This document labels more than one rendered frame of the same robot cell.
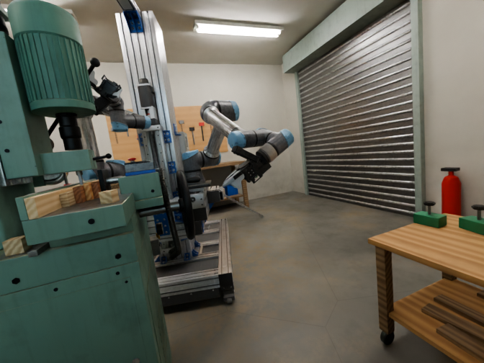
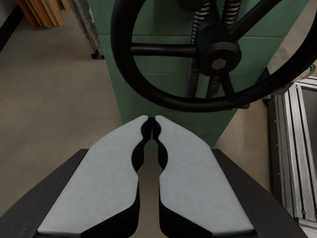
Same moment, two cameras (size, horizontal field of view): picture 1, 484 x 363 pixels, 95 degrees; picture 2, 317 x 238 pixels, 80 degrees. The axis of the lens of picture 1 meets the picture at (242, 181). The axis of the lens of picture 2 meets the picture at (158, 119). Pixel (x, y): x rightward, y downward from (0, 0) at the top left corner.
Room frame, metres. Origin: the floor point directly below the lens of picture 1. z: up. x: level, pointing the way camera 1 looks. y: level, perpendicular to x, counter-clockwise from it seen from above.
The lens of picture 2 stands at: (0.89, 0.01, 0.99)
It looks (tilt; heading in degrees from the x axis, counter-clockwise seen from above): 59 degrees down; 108
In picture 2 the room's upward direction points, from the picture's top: 2 degrees clockwise
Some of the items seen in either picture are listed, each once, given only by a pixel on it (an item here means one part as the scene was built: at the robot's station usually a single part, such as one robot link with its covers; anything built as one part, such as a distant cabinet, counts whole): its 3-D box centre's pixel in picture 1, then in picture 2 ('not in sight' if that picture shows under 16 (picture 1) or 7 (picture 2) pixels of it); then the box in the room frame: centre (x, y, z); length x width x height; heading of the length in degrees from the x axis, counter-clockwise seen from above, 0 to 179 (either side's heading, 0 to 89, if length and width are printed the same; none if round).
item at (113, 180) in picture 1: (114, 180); not in sight; (0.83, 0.47, 0.95); 0.09 x 0.07 x 0.09; 19
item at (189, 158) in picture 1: (191, 160); not in sight; (1.55, 0.33, 0.98); 0.13 x 0.12 x 0.14; 121
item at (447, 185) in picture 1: (451, 198); not in sight; (2.10, -2.01, 0.30); 0.19 x 0.18 x 0.60; 109
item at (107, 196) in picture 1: (109, 196); not in sight; (0.61, 0.37, 0.92); 0.03 x 0.03 x 0.03; 87
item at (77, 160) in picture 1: (70, 163); not in sight; (0.78, 0.59, 1.03); 0.14 x 0.07 x 0.09; 109
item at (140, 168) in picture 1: (139, 166); not in sight; (0.86, 0.39, 0.99); 0.13 x 0.11 x 0.06; 19
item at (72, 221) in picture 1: (119, 200); not in sight; (0.83, 0.47, 0.87); 0.61 x 0.30 x 0.06; 19
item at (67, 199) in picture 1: (91, 189); not in sight; (0.89, 0.60, 0.92); 0.54 x 0.02 x 0.04; 19
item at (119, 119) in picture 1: (122, 121); not in sight; (1.23, 0.60, 1.24); 0.11 x 0.08 x 0.11; 148
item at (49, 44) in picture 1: (55, 66); not in sight; (0.79, 0.57, 1.35); 0.18 x 0.18 x 0.31
